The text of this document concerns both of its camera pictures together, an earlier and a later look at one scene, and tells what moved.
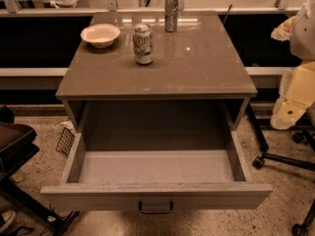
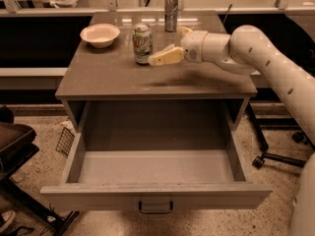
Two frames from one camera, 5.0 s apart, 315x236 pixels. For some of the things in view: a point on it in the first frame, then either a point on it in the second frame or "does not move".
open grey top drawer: x=157 y=156 does not move
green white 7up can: x=143 y=43 does not move
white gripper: x=304 y=36 to x=193 y=46
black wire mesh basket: x=65 y=143 does not move
